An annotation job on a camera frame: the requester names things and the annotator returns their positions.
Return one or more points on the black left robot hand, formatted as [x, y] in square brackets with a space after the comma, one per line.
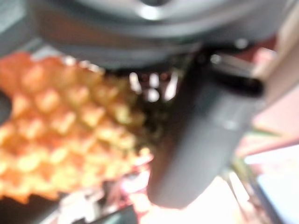
[191, 130]

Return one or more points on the orange yellow pineapple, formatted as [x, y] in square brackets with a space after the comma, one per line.
[65, 121]

